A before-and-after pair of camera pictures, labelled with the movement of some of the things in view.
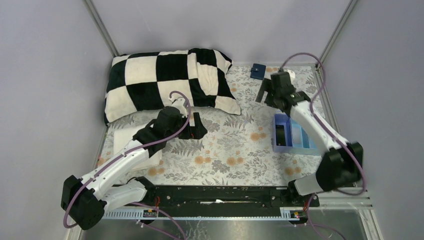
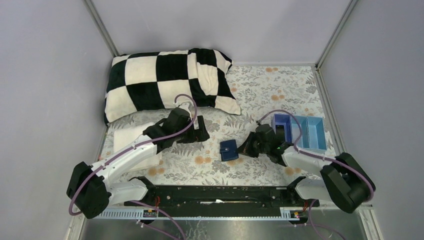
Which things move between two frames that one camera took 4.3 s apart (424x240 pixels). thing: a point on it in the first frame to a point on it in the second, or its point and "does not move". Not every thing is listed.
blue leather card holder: (258, 71) to (228, 150)
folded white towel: (121, 137) does not move
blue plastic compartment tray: (289, 137) does not move
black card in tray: (280, 135) does not move
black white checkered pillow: (143, 82) does not move
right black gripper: (269, 89) to (251, 145)
